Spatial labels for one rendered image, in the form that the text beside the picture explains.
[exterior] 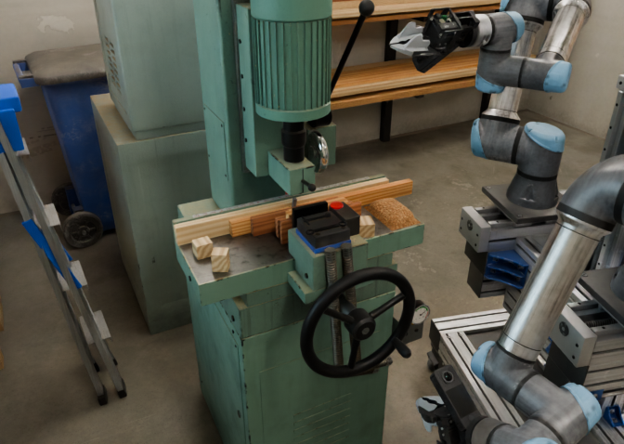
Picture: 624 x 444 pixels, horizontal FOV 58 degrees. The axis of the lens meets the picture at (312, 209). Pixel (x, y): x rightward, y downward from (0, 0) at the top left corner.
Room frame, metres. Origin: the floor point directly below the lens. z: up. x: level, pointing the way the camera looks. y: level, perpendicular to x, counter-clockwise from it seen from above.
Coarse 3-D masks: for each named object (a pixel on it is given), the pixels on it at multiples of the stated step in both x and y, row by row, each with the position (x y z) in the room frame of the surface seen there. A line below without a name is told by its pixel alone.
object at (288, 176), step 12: (276, 156) 1.30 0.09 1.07; (276, 168) 1.29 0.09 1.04; (288, 168) 1.23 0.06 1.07; (300, 168) 1.23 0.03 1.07; (312, 168) 1.24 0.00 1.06; (276, 180) 1.29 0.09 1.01; (288, 180) 1.22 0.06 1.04; (300, 180) 1.23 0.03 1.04; (312, 180) 1.24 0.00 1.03; (288, 192) 1.22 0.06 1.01; (300, 192) 1.23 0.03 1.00
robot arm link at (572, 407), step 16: (528, 384) 0.71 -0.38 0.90; (544, 384) 0.71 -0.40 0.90; (528, 400) 0.69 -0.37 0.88; (544, 400) 0.68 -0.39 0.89; (560, 400) 0.67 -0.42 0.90; (576, 400) 0.67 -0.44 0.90; (592, 400) 0.67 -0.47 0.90; (528, 416) 0.68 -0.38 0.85; (544, 416) 0.65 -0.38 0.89; (560, 416) 0.64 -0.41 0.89; (576, 416) 0.64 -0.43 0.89; (592, 416) 0.65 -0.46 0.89; (560, 432) 0.62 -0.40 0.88; (576, 432) 0.63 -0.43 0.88
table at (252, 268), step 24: (216, 240) 1.18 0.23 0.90; (240, 240) 1.18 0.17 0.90; (264, 240) 1.18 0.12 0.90; (384, 240) 1.20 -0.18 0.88; (408, 240) 1.23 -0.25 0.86; (192, 264) 1.07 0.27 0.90; (240, 264) 1.07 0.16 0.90; (264, 264) 1.07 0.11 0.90; (288, 264) 1.08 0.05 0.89; (192, 288) 1.05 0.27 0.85; (216, 288) 1.01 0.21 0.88; (240, 288) 1.03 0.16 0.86; (264, 288) 1.06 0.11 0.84
